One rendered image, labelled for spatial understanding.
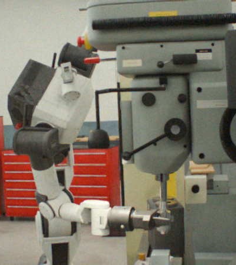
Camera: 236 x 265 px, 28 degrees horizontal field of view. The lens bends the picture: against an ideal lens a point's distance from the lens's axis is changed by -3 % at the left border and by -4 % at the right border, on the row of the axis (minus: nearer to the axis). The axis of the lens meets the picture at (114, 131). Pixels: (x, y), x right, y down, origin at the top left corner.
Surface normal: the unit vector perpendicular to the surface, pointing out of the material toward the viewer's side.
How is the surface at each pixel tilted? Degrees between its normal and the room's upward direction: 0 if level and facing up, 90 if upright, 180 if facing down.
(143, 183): 90
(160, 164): 123
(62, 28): 90
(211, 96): 90
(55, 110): 58
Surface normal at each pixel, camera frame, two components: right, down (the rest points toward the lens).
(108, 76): -0.13, 0.06
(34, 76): 0.20, -0.50
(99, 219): -0.35, -0.03
